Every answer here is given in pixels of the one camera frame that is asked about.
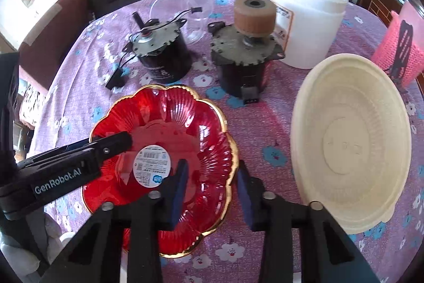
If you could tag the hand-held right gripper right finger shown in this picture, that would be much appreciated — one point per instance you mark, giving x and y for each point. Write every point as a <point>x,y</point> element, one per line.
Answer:
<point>244,200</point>

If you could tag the red glass plate gold rim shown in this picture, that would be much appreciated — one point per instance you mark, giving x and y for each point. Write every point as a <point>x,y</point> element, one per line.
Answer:
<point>165,124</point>

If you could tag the clear plastic lid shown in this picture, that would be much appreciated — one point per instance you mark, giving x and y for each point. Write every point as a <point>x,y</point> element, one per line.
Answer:
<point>195,4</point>

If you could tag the grey phone stand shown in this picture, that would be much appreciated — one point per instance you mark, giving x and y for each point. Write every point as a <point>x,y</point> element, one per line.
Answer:
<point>404,44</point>

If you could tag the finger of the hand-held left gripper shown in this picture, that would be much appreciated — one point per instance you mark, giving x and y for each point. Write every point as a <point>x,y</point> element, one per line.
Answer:
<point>114,143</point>

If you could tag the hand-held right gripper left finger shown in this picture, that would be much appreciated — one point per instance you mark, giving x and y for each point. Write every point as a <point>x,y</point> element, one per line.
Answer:
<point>180,195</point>

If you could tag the white plastic bucket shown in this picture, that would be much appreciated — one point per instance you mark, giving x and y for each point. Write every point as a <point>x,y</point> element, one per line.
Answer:
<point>308,24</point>

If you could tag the bottle in pink knitted sleeve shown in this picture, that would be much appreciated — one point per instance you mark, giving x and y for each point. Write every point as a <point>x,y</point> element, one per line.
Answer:
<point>384,51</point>

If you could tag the floral patterned cushion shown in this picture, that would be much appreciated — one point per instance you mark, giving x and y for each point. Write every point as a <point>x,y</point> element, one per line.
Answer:
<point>31,105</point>

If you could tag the cream plastic bowl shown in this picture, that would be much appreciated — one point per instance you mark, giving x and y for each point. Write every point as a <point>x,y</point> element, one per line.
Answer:
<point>347,143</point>

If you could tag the black motor with brown roller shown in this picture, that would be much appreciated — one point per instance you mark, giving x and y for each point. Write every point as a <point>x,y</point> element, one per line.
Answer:
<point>246,47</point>

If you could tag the purple floral tablecloth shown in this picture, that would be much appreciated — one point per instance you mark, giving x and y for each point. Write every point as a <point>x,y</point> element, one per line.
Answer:
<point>271,124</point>

